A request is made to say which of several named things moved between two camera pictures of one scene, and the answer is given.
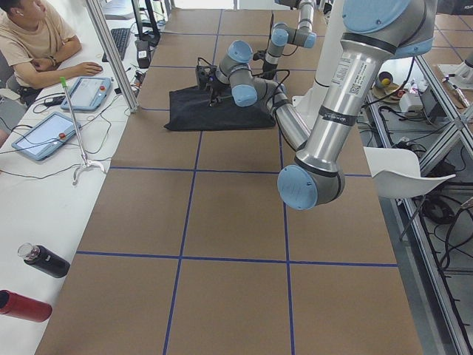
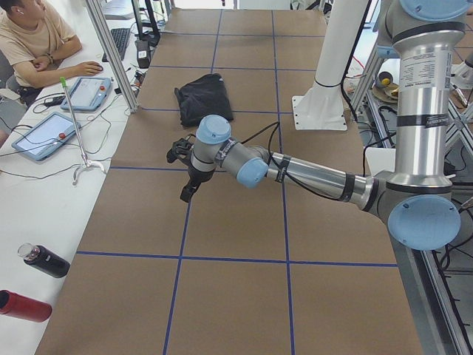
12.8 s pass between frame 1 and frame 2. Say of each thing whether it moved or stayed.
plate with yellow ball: stayed
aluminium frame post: stayed
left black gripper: moved
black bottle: stayed
